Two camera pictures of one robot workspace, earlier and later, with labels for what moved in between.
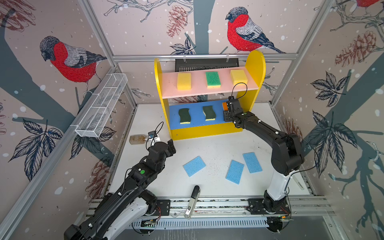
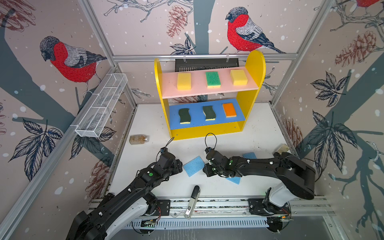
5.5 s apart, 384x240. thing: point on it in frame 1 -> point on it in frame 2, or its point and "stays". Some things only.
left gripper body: x=159 y=168 -> x=175 y=168
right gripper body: x=227 y=117 -> x=210 y=170
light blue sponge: x=194 y=166 stays
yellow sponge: x=184 y=81 stays
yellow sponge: x=238 y=76 stays
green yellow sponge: x=213 y=80 stays
